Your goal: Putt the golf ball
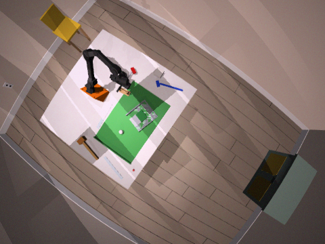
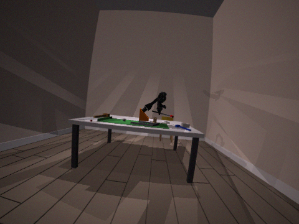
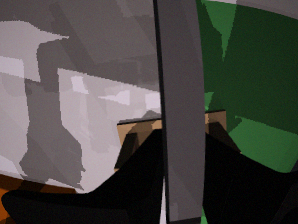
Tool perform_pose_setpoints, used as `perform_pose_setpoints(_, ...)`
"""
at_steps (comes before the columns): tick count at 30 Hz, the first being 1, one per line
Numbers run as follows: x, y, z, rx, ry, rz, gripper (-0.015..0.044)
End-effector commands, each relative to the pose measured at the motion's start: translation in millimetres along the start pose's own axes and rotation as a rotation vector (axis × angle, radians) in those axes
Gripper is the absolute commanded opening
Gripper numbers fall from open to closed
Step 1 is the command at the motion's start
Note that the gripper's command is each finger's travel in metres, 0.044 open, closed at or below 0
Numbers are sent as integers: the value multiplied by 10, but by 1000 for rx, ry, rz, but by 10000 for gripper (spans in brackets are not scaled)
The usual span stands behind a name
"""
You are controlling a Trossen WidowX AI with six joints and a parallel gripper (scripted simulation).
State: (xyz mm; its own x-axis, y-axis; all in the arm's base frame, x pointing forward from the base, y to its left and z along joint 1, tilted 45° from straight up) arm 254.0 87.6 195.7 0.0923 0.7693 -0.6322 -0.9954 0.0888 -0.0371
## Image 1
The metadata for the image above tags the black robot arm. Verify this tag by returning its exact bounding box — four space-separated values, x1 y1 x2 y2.
83 48 129 94

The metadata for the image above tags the green flat mat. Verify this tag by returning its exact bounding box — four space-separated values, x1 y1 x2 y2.
96 81 170 162

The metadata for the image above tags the orange wooden mallet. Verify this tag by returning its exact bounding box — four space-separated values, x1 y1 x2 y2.
77 136 99 161

